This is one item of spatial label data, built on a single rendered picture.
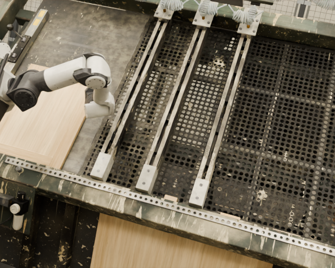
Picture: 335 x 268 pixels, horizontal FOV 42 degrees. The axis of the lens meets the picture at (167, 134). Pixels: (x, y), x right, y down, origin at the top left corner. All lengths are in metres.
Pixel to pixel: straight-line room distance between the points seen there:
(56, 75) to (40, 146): 0.62
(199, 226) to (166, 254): 0.40
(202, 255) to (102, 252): 0.53
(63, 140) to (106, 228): 0.51
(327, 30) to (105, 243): 1.63
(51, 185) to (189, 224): 0.67
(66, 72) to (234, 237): 0.98
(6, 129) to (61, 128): 0.29
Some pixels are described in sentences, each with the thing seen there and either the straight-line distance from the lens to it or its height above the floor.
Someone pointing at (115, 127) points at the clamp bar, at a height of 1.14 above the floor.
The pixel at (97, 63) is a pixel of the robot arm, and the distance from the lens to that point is 1.72.
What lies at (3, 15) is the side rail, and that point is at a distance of 2.88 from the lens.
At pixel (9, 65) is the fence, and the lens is 2.61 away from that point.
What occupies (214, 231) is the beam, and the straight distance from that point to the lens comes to 1.93.
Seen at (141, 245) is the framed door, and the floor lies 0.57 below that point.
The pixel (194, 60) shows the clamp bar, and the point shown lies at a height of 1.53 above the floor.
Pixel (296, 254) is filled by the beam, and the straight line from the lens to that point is 1.95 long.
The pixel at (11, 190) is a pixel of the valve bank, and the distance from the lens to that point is 2.22.
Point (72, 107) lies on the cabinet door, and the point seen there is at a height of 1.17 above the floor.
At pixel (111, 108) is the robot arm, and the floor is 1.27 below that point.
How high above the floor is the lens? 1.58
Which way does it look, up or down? 11 degrees down
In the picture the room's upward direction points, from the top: 12 degrees clockwise
